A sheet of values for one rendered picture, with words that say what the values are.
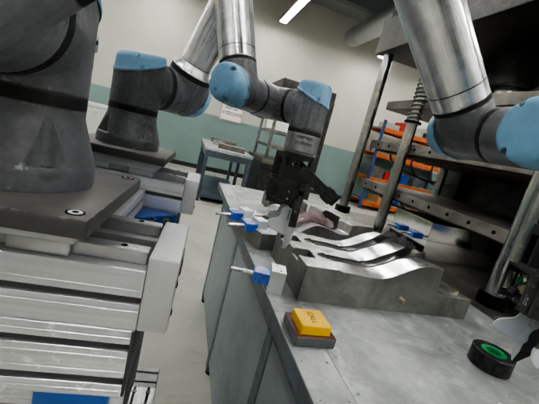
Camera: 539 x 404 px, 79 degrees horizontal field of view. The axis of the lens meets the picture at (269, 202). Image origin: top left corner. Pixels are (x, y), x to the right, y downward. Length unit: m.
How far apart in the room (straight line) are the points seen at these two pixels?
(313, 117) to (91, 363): 0.56
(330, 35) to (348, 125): 2.16
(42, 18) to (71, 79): 0.12
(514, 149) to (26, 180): 0.50
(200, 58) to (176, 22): 7.19
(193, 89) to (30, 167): 0.62
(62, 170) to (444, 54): 0.47
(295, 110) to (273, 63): 7.49
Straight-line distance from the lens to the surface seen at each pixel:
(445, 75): 0.51
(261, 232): 1.02
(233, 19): 0.71
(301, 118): 0.70
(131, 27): 8.16
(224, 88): 0.64
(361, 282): 0.84
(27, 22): 0.29
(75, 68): 0.41
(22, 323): 0.45
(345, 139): 8.78
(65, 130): 0.41
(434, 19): 0.50
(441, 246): 1.71
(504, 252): 1.32
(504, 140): 0.46
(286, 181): 0.71
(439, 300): 1.00
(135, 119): 0.87
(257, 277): 0.78
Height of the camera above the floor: 1.15
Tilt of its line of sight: 11 degrees down
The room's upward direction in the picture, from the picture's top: 14 degrees clockwise
